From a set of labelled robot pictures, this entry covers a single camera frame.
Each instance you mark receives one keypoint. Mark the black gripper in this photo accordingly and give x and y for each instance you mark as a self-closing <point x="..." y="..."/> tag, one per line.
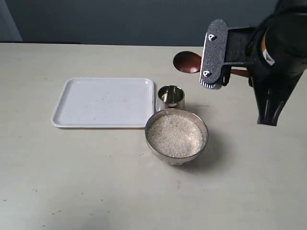
<point x="279" y="51"/>

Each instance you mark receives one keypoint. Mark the dark red wooden spoon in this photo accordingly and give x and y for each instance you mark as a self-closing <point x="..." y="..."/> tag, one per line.
<point x="187" y="62"/>

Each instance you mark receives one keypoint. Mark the small steel cup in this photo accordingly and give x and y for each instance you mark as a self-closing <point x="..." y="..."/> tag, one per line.
<point x="170" y="96"/>

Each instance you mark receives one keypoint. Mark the steel bowl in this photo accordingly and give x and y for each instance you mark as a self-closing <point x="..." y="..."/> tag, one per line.
<point x="194" y="118"/>

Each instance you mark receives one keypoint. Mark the white rectangular plastic tray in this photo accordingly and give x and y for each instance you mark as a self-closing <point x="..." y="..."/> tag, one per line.
<point x="105" y="103"/>

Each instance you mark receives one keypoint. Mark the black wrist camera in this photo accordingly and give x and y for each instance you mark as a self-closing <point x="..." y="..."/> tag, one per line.
<point x="224" y="48"/>

